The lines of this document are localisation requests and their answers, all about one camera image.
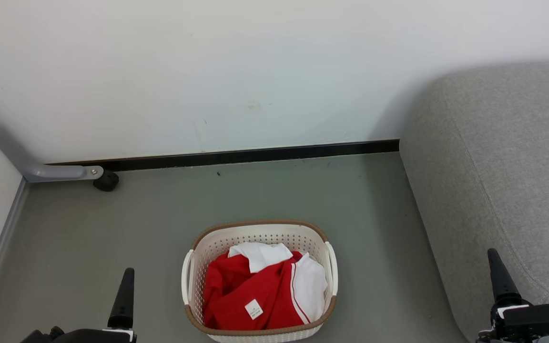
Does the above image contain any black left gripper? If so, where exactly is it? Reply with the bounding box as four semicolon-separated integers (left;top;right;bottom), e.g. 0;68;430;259
20;268;138;343

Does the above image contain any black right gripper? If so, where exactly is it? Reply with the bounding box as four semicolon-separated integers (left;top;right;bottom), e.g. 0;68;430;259
476;248;549;343

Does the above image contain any red garment with white panel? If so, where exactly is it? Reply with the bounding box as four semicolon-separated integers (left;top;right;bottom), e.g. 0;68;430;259
227;242;328;325

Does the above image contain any grey fabric sofa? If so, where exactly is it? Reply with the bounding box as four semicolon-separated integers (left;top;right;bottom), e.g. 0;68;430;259
398;60;549;343

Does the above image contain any black rubber foot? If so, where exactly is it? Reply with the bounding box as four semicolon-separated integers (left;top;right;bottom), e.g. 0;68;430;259
93;170;120;192

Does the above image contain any grey metal bar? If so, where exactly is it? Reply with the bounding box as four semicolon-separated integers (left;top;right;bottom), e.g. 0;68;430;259
0;125;104;183

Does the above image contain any white perforated laundry basket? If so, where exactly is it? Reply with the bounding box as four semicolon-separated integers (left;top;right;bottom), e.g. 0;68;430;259
181;219;338;343

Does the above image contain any black skirting board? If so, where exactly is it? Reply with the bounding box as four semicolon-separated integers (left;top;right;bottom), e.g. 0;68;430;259
46;139;400;172

